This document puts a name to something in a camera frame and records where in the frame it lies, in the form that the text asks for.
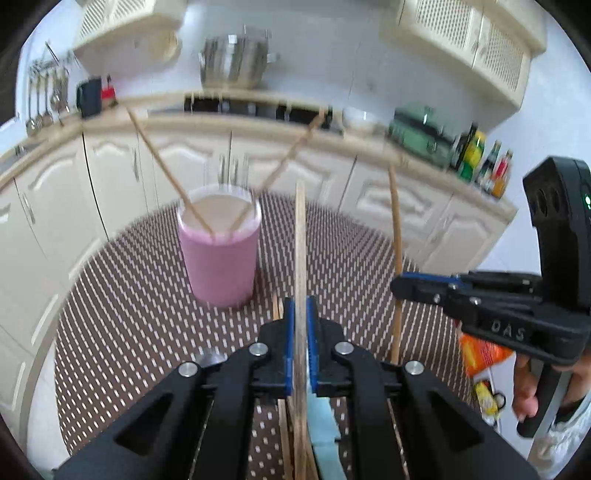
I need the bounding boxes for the cream base kitchen cabinets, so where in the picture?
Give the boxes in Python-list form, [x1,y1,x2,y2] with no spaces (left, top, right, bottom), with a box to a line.
[0,99,520,416]

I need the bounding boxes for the row of hanging kitchen utensils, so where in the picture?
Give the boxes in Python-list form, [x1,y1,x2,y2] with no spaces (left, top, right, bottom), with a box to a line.
[25,41,75,137]

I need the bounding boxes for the green rice cooker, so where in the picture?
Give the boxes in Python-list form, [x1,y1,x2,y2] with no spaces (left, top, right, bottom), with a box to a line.
[388,105,455,169]

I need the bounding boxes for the cream plastic strainer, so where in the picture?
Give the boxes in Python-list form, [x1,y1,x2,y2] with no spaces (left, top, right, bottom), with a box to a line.
[154,30,182,63]

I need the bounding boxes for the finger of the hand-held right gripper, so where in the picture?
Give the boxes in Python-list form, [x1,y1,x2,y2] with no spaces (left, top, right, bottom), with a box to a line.
[390,275,463,306]
[401,271,468,287]

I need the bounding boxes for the beige kitchen countertop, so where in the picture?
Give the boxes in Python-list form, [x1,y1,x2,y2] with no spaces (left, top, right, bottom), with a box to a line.
[0,90,520,222]

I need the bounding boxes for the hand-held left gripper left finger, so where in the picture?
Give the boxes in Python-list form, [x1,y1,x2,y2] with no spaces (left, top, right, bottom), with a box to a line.
[53,298,296,480]

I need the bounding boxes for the steel stockpot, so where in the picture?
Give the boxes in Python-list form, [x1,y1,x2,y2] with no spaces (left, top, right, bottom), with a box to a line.
[198,31,280,90]

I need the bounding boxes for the person's right hand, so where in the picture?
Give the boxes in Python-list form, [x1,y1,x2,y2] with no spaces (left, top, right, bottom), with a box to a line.
[512,354,591,423]

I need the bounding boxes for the orange snack bag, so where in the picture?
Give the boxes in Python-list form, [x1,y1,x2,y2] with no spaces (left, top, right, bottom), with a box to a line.
[459,333,514,377]

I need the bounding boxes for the black kettle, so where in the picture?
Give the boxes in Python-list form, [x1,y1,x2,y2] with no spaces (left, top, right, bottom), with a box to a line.
[76,78,103,118]

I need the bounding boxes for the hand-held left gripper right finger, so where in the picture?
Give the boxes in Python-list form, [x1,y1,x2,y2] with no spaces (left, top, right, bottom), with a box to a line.
[305,296,541,480]

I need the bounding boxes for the yellow packet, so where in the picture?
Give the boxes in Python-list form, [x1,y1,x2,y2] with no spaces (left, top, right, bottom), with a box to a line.
[475,381,506,418]

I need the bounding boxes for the yellow green bottle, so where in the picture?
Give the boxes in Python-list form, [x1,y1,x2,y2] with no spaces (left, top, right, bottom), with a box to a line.
[459,131,486,183]

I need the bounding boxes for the red orange bottle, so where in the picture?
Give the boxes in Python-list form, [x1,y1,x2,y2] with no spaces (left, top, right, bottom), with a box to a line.
[492,150,514,199]

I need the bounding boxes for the dark sauce bottle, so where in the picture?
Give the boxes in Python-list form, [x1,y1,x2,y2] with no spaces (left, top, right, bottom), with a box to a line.
[478,141,502,190]
[455,122,478,174]

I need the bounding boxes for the white bowl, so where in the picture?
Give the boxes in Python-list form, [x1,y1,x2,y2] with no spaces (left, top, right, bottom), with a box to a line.
[344,107,382,134]

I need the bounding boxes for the black gas stove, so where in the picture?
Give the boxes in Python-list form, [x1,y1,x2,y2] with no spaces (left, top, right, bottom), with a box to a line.
[184,92,335,132]

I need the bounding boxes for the person's white clothing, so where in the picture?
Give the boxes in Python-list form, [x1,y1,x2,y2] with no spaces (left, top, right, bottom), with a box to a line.
[526,406,591,478]

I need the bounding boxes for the light blue cloth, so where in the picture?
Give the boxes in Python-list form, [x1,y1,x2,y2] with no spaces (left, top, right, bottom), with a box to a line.
[308,394,347,480]

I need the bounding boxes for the pink cup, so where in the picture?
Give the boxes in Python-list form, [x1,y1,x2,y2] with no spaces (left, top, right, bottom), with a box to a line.
[177,185,262,309]

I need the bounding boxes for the cream lattice wall cabinet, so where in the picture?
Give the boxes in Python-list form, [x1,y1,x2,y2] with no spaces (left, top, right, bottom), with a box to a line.
[381,0,548,109]
[71,0,185,77]

